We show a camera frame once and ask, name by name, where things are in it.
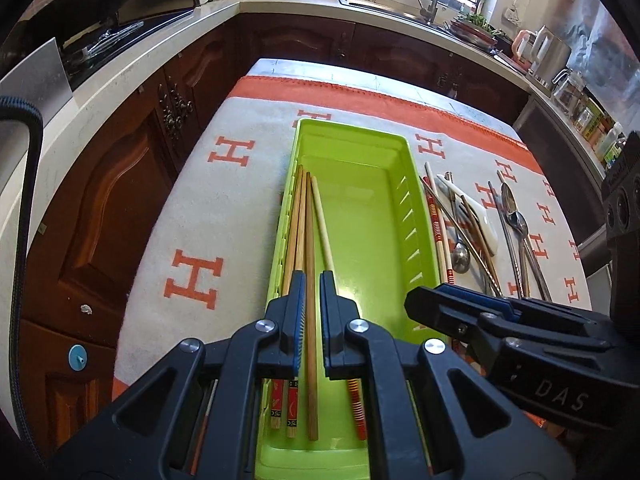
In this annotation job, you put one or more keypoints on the white wall socket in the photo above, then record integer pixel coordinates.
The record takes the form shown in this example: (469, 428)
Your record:
(512, 13)

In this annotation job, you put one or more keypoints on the dark built-in appliance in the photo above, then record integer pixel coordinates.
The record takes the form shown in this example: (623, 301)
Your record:
(555, 170)

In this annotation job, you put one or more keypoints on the wooden chopstick red patterned end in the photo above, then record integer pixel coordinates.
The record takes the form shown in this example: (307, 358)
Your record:
(300, 240)
(296, 210)

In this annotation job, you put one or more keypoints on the black cooktop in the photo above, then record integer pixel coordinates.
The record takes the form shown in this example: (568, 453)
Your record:
(125, 35)

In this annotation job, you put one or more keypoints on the white electric kettle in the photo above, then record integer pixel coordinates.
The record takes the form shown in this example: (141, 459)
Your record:
(537, 45)

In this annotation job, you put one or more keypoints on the large metal spoon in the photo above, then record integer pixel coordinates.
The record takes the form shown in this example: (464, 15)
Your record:
(508, 205)

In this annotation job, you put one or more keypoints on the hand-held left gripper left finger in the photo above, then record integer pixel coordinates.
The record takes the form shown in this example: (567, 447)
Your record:
(300, 310)

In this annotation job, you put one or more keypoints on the round bowl metal spoon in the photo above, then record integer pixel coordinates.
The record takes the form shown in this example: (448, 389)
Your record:
(460, 260)

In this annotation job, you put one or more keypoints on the white ceramic spoon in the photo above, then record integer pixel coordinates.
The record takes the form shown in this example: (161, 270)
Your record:
(487, 232)

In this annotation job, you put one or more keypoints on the metal splash guard panel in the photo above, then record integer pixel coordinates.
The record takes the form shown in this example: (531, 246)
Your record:
(40, 75)

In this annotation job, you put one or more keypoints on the orange and grey printed blanket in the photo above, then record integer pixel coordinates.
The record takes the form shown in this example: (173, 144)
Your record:
(200, 200)

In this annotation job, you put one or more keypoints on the pale chopstick red striped end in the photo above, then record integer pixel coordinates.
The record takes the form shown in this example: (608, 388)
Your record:
(322, 230)
(449, 276)

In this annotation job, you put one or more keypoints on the row of condiment jars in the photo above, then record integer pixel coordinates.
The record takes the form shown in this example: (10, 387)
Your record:
(595, 130)

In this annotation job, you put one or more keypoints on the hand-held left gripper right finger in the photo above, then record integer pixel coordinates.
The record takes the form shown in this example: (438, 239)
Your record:
(327, 310)

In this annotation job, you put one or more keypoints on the glass pot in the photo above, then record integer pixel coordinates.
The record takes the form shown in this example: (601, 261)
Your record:
(567, 92)

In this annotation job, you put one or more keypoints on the brown wooden kitchen cabinets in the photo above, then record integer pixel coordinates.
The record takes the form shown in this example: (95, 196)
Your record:
(100, 210)

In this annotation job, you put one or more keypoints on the metal basin with greens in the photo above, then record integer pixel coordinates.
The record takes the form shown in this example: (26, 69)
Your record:
(475, 30)

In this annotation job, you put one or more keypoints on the white kitchen countertop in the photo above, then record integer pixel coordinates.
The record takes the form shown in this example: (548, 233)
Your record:
(150, 45)

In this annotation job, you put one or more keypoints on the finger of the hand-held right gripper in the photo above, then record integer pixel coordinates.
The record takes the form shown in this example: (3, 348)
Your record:
(440, 310)
(500, 307)

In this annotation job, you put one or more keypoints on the metal fork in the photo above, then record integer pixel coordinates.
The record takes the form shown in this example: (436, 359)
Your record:
(495, 280)

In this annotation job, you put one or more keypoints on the steel kitchen sink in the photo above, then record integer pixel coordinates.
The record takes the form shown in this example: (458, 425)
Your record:
(380, 7)

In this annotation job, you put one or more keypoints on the green plastic utensil tray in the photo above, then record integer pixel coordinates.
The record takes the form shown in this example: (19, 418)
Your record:
(370, 220)

